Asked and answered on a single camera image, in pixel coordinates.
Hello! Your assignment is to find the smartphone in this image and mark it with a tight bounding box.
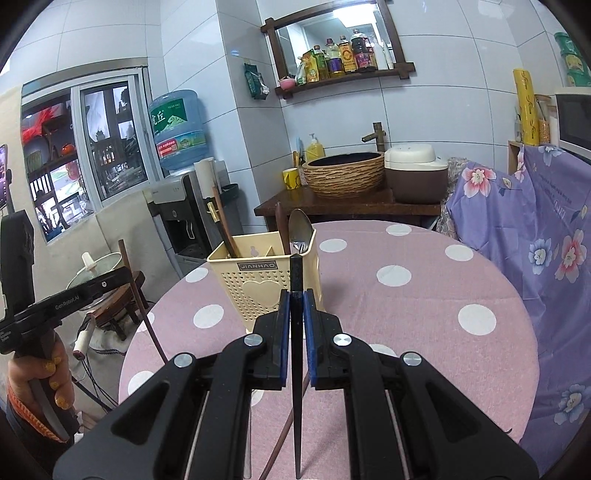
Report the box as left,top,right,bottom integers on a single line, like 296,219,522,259
0,144,10,209

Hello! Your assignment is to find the dark speckled chopstick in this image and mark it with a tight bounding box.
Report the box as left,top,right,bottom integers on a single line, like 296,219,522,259
290,253,305,479

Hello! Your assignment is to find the pink polka dot tablecloth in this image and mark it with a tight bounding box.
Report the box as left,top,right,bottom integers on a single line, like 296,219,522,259
117,220,541,480

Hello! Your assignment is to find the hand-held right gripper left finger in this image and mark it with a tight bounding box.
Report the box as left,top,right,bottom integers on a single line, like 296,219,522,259
55,288,293,480

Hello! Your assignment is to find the person's left hand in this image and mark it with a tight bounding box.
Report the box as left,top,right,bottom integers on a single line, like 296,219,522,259
8,339,75,416

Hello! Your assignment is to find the wooden framed mirror shelf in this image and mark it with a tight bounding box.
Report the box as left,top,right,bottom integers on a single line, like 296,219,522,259
260,0,416,100

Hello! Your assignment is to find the purple floral cloth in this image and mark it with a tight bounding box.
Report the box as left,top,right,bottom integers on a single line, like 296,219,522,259
436,143,591,462

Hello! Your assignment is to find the woven wicker basin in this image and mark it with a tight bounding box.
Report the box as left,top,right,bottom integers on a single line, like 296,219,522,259
301,151,386,199

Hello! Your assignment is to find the dark wooden counter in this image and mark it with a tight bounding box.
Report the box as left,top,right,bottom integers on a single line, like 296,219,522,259
254,185,441,232

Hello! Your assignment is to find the dark soy sauce bottle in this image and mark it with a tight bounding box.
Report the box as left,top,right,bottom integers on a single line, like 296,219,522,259
350,29,378,73

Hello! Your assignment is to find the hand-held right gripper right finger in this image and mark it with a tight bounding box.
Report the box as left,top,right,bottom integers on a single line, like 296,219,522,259
303,289,541,480

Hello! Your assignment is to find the cream plastic utensil holder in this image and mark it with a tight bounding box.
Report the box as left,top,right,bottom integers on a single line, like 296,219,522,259
206,229,324,333

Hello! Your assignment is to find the glass jar with wooden lid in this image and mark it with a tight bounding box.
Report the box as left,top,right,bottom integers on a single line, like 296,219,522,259
534,93,553,144

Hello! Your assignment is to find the yellow soap dispenser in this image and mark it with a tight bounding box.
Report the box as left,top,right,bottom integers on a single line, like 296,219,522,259
305,133,326,162

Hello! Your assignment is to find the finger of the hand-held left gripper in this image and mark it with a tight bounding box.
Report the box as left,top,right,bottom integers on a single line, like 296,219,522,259
85,267,136,301

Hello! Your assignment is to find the amber sauce bottle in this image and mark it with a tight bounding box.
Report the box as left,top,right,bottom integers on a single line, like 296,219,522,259
338,36,358,75

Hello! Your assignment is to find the cream cooking pot with lid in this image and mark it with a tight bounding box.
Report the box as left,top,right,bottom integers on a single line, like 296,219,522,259
66,251,127,301

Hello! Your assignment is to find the small wooden box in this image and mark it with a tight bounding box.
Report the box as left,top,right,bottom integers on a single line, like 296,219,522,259
508,140,525,174

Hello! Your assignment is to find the person's left forearm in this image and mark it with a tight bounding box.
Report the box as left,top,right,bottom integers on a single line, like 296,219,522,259
4,392,81,480

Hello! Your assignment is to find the window with white frame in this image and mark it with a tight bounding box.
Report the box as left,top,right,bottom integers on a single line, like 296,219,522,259
21,67,164,243

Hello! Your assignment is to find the white and brown rice cooker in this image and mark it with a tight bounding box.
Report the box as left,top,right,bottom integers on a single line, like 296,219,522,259
384,143,450,205

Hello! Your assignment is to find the bronze faucet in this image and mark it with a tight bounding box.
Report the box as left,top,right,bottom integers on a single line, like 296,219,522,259
361,122,386,153

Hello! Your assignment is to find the green hanging packet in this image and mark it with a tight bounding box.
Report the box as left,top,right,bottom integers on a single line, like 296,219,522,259
244,62,270,101

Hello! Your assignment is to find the short yellow wrap roll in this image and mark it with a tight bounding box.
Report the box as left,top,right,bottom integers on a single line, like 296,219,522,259
512,68,539,147

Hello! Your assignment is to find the small dark wooden stool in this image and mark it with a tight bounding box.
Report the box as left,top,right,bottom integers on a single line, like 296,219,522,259
85,272,149,342

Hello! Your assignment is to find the white microwave oven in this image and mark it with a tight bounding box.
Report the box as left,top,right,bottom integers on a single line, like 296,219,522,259
554,88,591,162

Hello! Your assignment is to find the white plastic bottle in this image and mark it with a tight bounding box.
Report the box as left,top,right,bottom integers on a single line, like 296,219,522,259
373,41,392,71

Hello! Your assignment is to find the shiny metal spoon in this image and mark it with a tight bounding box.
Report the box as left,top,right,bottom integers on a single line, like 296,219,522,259
288,209,312,254

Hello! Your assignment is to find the blue water jug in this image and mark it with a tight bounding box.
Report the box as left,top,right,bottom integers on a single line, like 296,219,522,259
148,89,214,174

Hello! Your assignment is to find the white and red plug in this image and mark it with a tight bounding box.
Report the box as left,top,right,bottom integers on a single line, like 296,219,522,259
74,318,98,361

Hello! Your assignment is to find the oil bottle with purple label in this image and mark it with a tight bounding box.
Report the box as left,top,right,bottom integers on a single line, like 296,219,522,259
325,38,345,78

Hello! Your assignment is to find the grey water dispenser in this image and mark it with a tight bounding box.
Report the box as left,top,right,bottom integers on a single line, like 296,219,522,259
143,171,232,269

